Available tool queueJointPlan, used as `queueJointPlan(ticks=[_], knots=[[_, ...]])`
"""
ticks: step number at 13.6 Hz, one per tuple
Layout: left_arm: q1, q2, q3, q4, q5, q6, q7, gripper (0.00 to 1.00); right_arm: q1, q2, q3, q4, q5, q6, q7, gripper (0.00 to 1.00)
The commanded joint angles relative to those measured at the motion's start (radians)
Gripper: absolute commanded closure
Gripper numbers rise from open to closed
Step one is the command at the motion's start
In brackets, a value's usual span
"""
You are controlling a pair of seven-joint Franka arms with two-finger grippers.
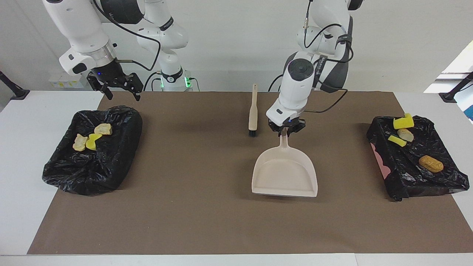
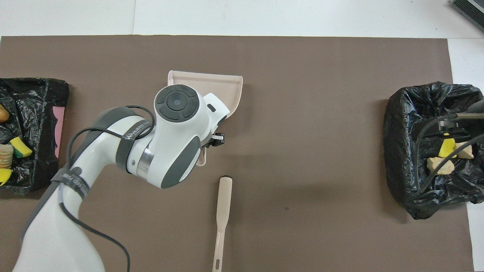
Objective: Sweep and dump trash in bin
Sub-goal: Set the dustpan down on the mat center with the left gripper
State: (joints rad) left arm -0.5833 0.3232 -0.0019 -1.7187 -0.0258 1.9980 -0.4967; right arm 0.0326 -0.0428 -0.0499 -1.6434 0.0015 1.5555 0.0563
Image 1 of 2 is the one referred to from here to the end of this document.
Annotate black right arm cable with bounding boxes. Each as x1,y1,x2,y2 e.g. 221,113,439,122
92,0,163,71

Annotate white side table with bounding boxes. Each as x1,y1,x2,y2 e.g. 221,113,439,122
423,40,473,93

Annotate beige hand brush black bristles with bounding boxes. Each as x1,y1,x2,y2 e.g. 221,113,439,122
248,83,259,137

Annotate white wall outlet box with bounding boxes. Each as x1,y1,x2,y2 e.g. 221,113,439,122
48,71,88,89

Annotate brown croquette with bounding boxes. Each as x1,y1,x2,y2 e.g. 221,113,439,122
418,155,444,173

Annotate yellow sponge chunk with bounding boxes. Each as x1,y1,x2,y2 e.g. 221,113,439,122
86,133,103,151

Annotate bin wrapped in black bag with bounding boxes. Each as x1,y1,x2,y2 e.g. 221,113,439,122
42,105,143,196

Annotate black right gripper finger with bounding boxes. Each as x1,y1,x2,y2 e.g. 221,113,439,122
86,72,113,101
118,72,144,102

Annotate yellow notched sponge piece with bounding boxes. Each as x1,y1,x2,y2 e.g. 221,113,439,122
393,113,415,130

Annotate pink bin with black bag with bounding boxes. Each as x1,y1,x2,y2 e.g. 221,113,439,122
366,115,470,202

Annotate brown paper table mat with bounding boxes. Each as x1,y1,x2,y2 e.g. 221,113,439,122
27,91,473,255

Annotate greenish beige bread chunk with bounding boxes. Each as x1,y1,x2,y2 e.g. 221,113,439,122
397,128,415,143

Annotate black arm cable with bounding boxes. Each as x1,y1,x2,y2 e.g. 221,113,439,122
92,0,163,71
303,0,354,113

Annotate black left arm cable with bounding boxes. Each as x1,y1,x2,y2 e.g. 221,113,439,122
303,0,354,113

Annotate black camera stand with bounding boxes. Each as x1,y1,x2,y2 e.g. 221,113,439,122
439,71,473,103
0,70,30,100

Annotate beige plastic dustpan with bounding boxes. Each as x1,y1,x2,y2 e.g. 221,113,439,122
251,134,318,198

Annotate pale beige bread chunk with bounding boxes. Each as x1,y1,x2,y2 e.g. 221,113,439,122
72,133,88,152

